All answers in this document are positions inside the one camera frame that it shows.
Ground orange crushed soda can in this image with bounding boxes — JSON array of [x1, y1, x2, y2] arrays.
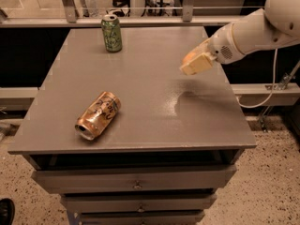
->
[[75, 92, 121, 141]]

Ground white cable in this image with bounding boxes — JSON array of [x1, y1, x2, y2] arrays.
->
[[235, 48, 279, 110]]

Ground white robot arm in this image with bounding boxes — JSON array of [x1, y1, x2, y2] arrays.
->
[[180, 0, 300, 75]]

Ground black shoe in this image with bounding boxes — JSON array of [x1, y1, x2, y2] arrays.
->
[[0, 198, 15, 225]]

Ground metal railing frame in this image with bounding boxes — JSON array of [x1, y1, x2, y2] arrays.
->
[[0, 0, 276, 28]]

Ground orange fruit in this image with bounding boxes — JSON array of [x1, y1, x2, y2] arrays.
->
[[182, 48, 203, 64]]

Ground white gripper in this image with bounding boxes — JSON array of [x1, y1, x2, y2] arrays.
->
[[180, 23, 245, 75]]

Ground grey drawer cabinet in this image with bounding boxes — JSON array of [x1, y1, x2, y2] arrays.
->
[[9, 27, 255, 225]]

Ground green soda can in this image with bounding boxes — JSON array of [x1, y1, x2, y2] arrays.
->
[[101, 14, 123, 53]]

